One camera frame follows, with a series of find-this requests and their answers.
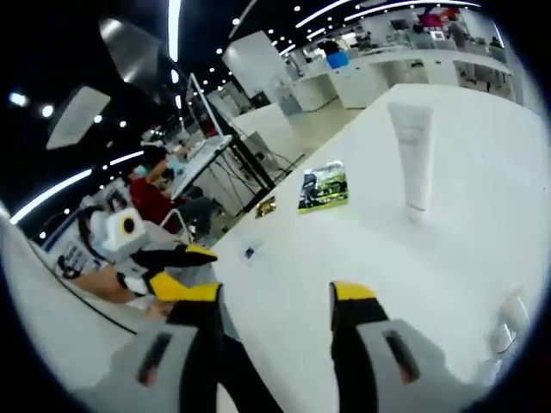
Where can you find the person's left hand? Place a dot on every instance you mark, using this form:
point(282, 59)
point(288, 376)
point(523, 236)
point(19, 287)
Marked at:
point(103, 288)

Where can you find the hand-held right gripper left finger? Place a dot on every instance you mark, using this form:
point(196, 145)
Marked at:
point(172, 370)

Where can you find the person's white shirt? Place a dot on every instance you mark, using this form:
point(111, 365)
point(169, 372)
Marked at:
point(43, 310)

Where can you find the grey water dispenser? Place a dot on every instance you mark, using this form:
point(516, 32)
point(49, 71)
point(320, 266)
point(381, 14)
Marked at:
point(292, 101)

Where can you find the white square column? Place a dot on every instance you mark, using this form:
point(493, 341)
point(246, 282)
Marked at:
point(251, 69)

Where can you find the silver skincare packet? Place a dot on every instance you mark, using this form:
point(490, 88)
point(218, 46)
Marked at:
point(250, 253)

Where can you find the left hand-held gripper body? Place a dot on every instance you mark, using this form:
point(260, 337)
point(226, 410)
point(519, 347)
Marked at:
point(120, 234)

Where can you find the gold skincare packet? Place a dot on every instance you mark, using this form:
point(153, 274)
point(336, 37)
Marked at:
point(265, 207)

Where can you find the green skincare packet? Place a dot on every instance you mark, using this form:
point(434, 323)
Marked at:
point(323, 189)

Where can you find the white skincare tube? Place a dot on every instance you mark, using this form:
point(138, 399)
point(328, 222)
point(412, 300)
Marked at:
point(413, 163)

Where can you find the black tripod stand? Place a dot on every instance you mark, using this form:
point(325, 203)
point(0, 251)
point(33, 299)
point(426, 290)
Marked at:
point(260, 172)

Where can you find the blue storage bin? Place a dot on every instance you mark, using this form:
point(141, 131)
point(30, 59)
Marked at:
point(338, 61)

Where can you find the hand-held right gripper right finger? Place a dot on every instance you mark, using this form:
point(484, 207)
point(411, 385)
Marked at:
point(379, 370)

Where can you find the long white office counter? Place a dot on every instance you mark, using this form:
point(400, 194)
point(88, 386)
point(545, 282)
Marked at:
point(366, 81)

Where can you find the ceiling air conditioner panel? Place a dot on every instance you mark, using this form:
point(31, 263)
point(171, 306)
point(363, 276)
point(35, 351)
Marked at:
point(77, 116)

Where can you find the white work table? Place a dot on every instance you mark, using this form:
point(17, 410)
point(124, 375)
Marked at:
point(202, 159)

